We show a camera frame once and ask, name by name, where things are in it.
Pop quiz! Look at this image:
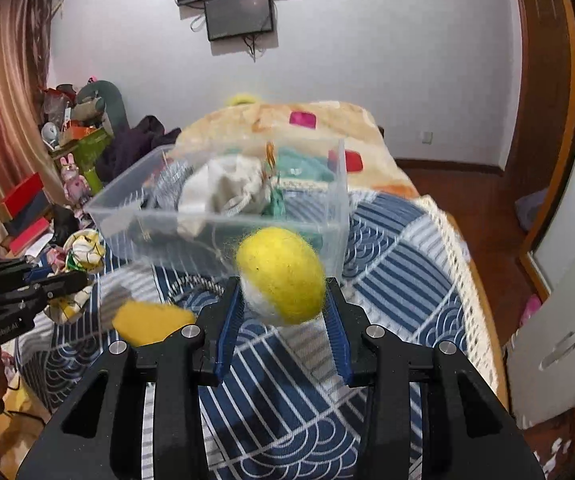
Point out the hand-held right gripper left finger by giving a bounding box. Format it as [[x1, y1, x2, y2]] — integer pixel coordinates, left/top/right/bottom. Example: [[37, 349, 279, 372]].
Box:
[[17, 277, 244, 480]]

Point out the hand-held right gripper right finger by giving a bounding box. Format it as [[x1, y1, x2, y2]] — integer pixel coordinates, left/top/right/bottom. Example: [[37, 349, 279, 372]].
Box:
[[322, 277, 554, 480]]

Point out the white green printed cloth ball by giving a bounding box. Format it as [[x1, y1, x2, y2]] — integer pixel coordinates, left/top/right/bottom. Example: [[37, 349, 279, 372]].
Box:
[[43, 229, 106, 325]]

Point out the clear plastic storage box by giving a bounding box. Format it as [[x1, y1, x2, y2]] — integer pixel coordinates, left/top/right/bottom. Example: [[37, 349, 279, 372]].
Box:
[[84, 137, 351, 282]]

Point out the yellow and white felt ball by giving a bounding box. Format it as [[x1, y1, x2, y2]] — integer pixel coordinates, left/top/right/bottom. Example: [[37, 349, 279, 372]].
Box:
[[235, 226, 327, 326]]

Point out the grey cloth piece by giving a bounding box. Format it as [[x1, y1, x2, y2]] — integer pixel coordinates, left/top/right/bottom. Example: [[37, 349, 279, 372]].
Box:
[[98, 284, 135, 317]]

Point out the stack of red boxes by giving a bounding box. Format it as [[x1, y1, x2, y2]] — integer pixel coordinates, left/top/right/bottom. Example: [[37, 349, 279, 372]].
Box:
[[0, 173, 54, 257]]

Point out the yellow felt piece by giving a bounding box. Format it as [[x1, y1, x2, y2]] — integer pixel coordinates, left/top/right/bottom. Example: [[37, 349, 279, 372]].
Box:
[[112, 301, 196, 347]]

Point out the blue white wave pattern blanket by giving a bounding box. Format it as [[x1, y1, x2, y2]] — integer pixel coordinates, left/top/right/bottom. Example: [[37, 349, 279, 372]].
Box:
[[14, 189, 501, 480]]

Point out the pink bunny toy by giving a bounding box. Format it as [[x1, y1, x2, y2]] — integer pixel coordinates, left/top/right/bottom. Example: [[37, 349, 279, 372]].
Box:
[[60, 152, 91, 204]]

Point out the green and orange fabric toy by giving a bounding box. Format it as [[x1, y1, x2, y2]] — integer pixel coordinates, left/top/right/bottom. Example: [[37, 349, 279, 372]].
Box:
[[261, 142, 289, 219]]

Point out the green cardboard box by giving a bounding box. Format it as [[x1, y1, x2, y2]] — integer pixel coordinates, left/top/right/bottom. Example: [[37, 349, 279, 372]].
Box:
[[73, 127, 114, 196]]

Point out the beige cloth pouch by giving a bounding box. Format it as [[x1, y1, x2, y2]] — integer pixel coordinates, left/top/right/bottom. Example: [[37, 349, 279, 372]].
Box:
[[176, 154, 269, 237]]

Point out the grey striped cloth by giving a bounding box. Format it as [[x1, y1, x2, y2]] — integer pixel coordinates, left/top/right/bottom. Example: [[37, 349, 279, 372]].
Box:
[[150, 159, 194, 208]]

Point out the dark purple clothing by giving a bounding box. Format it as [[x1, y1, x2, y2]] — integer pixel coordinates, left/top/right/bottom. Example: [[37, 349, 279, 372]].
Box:
[[98, 114, 182, 182]]

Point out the brown striped curtain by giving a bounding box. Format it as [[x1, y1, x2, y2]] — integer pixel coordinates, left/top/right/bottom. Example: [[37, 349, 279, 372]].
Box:
[[0, 0, 68, 266]]

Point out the teal knitted cloth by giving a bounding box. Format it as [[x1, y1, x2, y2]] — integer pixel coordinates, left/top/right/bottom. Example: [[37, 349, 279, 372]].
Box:
[[266, 148, 339, 186]]

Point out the green dinosaur plush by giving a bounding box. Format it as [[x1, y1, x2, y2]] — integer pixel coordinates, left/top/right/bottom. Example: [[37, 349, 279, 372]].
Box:
[[76, 79, 130, 137]]

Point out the pink object on floor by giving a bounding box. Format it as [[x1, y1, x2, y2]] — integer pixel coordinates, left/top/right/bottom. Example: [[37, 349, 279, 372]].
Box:
[[520, 294, 543, 322]]

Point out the orange printed fleece blanket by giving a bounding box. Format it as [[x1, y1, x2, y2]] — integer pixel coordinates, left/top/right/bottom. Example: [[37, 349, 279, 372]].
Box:
[[173, 100, 421, 200]]

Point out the yellow plush toy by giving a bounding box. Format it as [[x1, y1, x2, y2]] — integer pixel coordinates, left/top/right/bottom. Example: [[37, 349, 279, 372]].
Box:
[[226, 92, 264, 107]]

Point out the white board with holes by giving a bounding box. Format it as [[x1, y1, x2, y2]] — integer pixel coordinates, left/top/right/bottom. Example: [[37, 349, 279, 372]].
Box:
[[505, 215, 575, 432]]

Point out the grey bag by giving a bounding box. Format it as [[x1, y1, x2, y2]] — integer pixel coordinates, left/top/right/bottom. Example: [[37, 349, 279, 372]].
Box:
[[514, 189, 551, 233]]

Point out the wooden bed frame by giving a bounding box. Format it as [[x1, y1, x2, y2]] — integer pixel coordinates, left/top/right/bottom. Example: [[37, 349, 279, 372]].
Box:
[[460, 240, 513, 413]]

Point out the black hanging cable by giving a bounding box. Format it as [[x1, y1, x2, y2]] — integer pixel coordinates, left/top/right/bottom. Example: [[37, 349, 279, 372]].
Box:
[[242, 32, 268, 63]]

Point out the wooden door frame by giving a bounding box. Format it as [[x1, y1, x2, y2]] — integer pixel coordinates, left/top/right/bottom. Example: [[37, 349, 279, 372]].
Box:
[[497, 0, 575, 306]]

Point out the small black wall monitor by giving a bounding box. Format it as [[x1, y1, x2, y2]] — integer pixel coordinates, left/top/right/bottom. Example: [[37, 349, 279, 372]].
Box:
[[203, 0, 275, 43]]

